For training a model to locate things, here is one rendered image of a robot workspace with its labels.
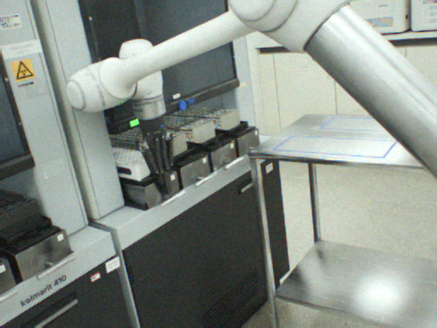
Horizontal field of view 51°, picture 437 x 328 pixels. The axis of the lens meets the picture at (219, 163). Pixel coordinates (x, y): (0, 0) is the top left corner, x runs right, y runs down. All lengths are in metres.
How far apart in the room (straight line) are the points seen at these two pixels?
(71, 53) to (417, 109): 0.88
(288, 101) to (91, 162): 2.64
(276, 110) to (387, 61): 3.14
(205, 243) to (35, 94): 0.75
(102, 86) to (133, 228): 0.44
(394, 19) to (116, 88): 2.47
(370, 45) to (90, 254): 0.87
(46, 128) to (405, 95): 0.87
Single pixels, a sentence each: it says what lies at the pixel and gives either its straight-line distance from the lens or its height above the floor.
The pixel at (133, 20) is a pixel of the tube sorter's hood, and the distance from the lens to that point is 1.42.
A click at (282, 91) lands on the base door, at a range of 3.80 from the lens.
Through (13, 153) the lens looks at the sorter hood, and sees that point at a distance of 1.20.
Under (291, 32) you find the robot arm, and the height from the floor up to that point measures 1.22.
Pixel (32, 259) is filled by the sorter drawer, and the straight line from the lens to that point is 1.19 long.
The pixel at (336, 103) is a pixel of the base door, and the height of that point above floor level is 0.42.
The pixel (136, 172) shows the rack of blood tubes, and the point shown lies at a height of 0.84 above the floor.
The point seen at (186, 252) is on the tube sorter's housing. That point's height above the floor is 0.53.
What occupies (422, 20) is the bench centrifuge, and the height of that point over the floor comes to 0.97.
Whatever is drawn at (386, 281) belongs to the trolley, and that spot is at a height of 0.28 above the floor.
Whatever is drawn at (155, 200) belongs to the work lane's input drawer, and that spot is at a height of 0.75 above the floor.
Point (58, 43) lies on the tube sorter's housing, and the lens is 1.28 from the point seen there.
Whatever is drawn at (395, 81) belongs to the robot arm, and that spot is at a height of 1.13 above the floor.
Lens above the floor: 1.29
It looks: 20 degrees down
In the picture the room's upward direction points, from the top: 9 degrees counter-clockwise
